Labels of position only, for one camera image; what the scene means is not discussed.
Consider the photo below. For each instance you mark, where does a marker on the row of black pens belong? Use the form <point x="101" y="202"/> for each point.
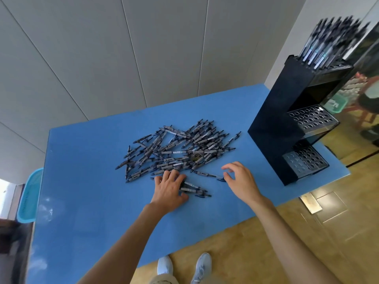
<point x="322" y="50"/>

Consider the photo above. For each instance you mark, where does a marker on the person's right hand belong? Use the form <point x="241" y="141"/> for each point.
<point x="244" y="183"/>

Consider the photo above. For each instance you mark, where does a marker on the blue table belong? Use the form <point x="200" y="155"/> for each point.
<point x="88" y="174"/>

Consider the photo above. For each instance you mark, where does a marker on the light blue left shoe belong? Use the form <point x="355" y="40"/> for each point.
<point x="164" y="264"/>

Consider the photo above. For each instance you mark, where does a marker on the light blue right shoe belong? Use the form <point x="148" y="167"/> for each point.
<point x="202" y="267"/>

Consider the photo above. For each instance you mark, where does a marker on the steel framed glass partition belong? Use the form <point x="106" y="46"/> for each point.
<point x="355" y="139"/>

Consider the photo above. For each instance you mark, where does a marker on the person's left forearm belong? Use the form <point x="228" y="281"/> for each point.
<point x="124" y="245"/>

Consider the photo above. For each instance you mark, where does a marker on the person's right forearm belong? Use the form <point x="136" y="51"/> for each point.
<point x="290" y="245"/>

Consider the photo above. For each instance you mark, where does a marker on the person's left hand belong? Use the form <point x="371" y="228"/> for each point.
<point x="167" y="192"/>

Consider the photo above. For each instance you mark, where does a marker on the dark framed glass door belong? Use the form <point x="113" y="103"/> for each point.
<point x="14" y="233"/>

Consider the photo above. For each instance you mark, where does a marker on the green plastic basket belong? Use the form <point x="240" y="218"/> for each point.
<point x="340" y="100"/>

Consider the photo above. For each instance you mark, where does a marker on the blue plastic basket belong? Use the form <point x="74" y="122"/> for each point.
<point x="28" y="198"/>

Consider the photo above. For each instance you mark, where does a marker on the light blue shoe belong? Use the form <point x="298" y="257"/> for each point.
<point x="164" y="264"/>
<point x="202" y="267"/>

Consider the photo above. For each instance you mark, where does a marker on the black tiered pen display stand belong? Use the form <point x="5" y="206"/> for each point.
<point x="272" y="130"/>

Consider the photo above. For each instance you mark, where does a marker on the pile of black pens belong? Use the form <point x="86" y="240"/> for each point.
<point x="177" y="144"/>

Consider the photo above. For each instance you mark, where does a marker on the brass floor plate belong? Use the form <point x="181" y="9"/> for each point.
<point x="311" y="204"/>

